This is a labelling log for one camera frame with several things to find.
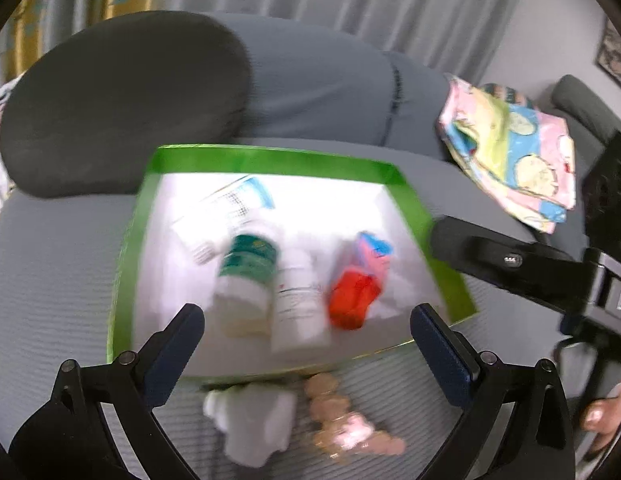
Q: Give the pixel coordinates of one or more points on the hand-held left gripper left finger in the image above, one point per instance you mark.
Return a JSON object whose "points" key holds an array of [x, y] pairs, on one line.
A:
{"points": [[173, 355]]}

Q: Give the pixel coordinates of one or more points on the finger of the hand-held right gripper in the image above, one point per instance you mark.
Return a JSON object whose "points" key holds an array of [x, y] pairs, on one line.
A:
{"points": [[490, 255]]}

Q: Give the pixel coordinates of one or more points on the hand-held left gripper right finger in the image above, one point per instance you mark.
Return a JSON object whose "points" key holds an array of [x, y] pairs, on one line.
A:
{"points": [[440, 355]]}

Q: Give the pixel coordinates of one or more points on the red and pink container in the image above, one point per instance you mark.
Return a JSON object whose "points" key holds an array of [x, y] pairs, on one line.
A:
{"points": [[353, 292]]}

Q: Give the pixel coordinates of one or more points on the white bottle green label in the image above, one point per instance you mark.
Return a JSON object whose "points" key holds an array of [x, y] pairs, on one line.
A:
{"points": [[248, 270]]}

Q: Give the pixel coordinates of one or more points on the plain white pill bottle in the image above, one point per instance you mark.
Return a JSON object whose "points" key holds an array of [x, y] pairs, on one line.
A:
{"points": [[298, 305]]}

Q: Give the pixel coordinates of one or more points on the white blue medicine box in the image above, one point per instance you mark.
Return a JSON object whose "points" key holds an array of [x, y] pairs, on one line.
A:
{"points": [[225, 210]]}

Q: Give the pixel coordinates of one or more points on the green rimmed white tray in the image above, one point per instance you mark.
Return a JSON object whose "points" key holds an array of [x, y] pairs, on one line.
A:
{"points": [[270, 161]]}

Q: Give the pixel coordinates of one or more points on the person's right hand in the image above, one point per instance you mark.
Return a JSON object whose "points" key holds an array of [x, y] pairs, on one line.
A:
{"points": [[608, 417]]}

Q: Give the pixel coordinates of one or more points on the cartoon printed blanket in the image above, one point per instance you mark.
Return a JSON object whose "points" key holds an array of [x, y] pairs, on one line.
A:
{"points": [[515, 160]]}

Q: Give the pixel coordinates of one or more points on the grey sofa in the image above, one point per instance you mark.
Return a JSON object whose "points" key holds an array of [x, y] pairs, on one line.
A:
{"points": [[50, 270]]}

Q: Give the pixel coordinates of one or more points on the dark grey sofa cushion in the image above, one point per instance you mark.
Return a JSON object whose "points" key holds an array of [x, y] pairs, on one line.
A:
{"points": [[575, 102]]}

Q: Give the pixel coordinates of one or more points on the dark grey round cushion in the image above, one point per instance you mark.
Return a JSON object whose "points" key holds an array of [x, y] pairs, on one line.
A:
{"points": [[115, 100]]}

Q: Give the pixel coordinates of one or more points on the grey curtain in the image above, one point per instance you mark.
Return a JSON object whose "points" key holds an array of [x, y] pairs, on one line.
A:
{"points": [[340, 0]]}

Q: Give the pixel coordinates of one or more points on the framed wall picture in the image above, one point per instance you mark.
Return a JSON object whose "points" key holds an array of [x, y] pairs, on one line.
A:
{"points": [[615, 55]]}

